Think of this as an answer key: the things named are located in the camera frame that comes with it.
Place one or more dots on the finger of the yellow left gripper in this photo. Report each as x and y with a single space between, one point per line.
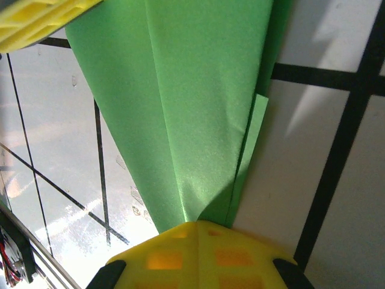
30 27

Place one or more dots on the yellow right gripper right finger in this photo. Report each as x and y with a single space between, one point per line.
240 262

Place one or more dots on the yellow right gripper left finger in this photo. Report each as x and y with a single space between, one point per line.
162 259

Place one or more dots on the green cloth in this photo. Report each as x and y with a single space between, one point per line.
195 105

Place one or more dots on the aluminium front frame rail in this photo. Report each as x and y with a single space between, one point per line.
42 265

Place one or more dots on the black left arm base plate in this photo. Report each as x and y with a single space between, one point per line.
27 259

